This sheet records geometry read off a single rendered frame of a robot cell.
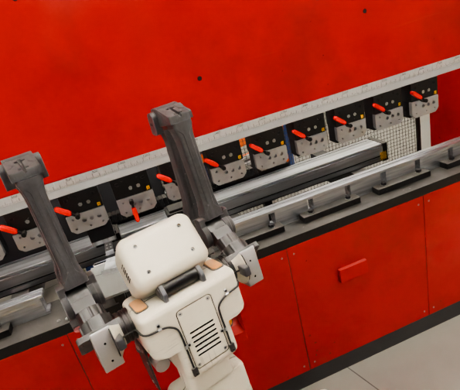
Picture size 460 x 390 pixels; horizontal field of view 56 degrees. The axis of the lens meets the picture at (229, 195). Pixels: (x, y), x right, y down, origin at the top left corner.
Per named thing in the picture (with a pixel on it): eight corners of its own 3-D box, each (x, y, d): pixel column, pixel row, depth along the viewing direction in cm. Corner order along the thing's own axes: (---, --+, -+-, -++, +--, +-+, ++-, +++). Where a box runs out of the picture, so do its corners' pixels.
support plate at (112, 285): (93, 304, 157) (93, 302, 157) (91, 270, 180) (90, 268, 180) (141, 286, 161) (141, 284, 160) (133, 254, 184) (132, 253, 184)
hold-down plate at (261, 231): (223, 254, 190) (222, 248, 189) (220, 249, 195) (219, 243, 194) (285, 231, 197) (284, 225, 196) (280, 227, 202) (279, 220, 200)
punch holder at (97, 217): (73, 235, 170) (56, 198, 164) (73, 227, 178) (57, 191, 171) (110, 223, 174) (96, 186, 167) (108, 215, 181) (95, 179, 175)
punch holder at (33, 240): (20, 253, 166) (1, 216, 160) (22, 244, 174) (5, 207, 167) (59, 240, 169) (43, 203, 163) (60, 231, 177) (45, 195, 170)
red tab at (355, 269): (341, 283, 206) (339, 271, 203) (339, 281, 208) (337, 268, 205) (368, 271, 209) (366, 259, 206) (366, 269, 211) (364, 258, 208)
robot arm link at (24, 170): (-5, 163, 100) (39, 148, 104) (-6, 162, 112) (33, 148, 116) (72, 326, 112) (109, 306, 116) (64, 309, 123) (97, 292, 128)
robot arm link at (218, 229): (220, 243, 127) (235, 235, 129) (202, 217, 131) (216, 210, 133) (216, 258, 134) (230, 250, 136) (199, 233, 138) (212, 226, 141)
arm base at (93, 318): (77, 346, 103) (124, 319, 108) (63, 317, 106) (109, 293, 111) (82, 356, 110) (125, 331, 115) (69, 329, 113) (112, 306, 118)
